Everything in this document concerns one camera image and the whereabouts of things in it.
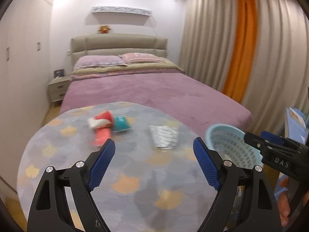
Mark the pink plastic packet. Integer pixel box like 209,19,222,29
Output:
91,128,112,146

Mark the person's right hand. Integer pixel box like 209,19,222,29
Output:
278,191,290,227

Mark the light blue plastic basket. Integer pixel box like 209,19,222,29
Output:
205,124,263,169

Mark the beige curtain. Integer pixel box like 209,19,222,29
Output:
180,0,308,134

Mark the orange curtain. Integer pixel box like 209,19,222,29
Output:
222,0,258,103

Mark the crumpled white patterned paper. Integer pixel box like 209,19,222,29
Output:
149,125,179,150

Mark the red white paper cup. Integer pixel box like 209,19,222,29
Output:
87,111,114,129

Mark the teal plastic cup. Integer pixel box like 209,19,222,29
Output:
113,116,131,132

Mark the bed with purple cover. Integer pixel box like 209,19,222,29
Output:
61,59,253,136

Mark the beige nightstand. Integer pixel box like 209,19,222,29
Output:
48,75,71,103

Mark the purple pillow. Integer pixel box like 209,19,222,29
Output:
74,55,127,70

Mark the pink pillow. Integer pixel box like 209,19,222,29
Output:
119,53,165,63

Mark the beige padded headboard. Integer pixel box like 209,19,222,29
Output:
71,33,168,66

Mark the white wardrobe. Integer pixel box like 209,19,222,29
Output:
1,0,53,190

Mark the orange plush toy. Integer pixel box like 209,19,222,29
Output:
98,25,111,34

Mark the small picture frame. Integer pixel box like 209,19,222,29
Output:
53,69,65,78

